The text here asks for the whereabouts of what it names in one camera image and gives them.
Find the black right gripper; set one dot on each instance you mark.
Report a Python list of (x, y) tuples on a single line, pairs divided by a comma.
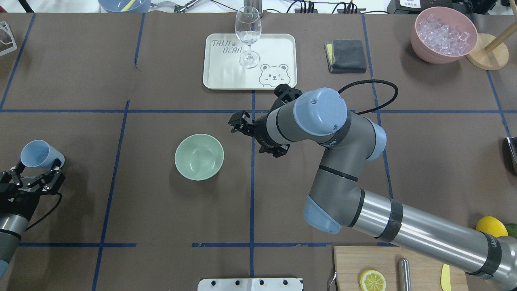
[(263, 132)]

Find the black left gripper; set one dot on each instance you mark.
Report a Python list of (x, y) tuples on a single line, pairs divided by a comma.
[(17, 201)]

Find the light blue cup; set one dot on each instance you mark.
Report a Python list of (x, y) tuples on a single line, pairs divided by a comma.
[(40, 154)]

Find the green bowl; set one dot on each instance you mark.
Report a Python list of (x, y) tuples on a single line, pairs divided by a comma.
[(199, 157)]

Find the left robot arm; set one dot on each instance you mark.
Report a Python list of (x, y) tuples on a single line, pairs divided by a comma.
[(12, 228)]

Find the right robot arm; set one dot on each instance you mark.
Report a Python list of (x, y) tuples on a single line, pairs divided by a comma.
[(455, 176)]

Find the blue bowl with fork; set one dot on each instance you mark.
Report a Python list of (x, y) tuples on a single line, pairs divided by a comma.
[(125, 6)]

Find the pink bowl of ice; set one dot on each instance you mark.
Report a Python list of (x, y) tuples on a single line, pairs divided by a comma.
[(442, 35)]

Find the cream bear tray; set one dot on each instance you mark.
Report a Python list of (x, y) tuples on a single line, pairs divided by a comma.
[(222, 69)]

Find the clear wine glass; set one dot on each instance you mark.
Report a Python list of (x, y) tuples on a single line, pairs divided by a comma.
[(248, 29)]

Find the grey yellow folded cloth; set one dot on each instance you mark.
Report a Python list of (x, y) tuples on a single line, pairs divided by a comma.
[(345, 56)]

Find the wooden cutting board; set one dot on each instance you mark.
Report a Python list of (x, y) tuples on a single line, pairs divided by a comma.
[(351, 261)]

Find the lemon half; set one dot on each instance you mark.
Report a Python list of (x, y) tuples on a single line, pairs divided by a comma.
[(372, 280)]

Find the steel muddler black tip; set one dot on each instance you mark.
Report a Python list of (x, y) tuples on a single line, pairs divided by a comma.
[(404, 275)]

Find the yellow plastic knife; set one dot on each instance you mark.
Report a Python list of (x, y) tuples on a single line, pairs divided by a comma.
[(445, 278)]

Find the wooden paper towel stand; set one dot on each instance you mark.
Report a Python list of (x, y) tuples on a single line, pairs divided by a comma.
[(490, 52)]

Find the yellow lemon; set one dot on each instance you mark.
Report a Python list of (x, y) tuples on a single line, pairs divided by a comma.
[(491, 225)]

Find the green avocado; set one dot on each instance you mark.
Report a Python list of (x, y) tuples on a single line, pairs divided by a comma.
[(511, 228)]

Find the white wire cup rack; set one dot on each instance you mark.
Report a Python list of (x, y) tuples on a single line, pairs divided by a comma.
[(7, 40)]

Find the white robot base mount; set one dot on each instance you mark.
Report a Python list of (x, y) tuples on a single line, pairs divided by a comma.
[(251, 284)]

